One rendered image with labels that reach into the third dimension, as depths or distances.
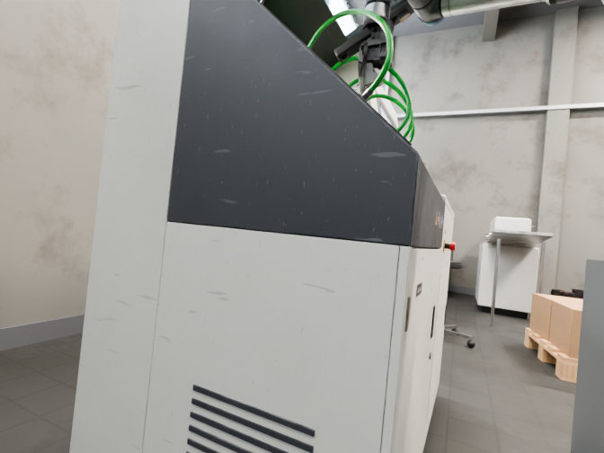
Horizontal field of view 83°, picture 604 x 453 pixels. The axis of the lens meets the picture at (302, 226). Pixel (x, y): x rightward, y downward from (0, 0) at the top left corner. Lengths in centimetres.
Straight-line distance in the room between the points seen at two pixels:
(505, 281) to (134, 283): 462
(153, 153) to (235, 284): 42
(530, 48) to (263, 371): 744
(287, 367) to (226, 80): 64
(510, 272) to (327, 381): 452
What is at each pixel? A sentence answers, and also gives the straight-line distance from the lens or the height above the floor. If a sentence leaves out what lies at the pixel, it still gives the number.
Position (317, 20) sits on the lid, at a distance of 138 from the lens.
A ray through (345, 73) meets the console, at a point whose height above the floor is 147.
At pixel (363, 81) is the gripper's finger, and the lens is 108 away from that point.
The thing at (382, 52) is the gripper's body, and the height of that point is 131.
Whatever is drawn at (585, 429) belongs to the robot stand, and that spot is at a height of 43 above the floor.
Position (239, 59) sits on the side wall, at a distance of 87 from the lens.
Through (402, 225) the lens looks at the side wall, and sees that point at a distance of 62.
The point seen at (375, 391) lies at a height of 53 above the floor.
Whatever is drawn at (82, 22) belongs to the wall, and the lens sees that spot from 280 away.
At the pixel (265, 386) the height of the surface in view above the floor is 48.
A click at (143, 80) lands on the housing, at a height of 116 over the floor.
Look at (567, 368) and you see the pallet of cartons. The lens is 299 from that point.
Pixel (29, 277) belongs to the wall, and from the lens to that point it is 252.
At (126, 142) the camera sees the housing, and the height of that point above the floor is 99.
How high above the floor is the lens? 80
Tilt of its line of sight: 1 degrees up
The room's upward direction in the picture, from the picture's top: 6 degrees clockwise
